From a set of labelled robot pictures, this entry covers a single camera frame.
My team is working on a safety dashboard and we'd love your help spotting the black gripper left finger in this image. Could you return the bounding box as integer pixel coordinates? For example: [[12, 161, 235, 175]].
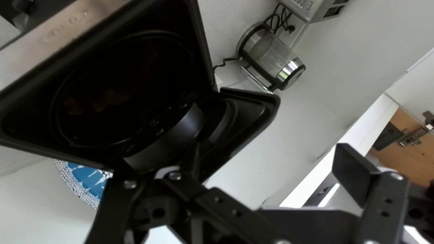
[[86, 160, 217, 244]]

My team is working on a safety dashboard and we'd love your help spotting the blue patterned decorative plate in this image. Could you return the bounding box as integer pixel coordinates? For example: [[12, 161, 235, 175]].
[[54, 161, 113, 209]]

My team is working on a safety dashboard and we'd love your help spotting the black coffee making machine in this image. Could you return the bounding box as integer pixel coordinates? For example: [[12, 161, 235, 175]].
[[0, 0, 279, 178]]

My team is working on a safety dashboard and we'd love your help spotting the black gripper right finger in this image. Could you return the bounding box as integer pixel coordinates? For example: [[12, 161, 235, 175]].
[[332, 144, 410, 244]]

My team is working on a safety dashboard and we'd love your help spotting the glass electric kettle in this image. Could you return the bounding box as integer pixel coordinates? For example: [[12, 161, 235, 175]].
[[212, 20, 307, 92]]

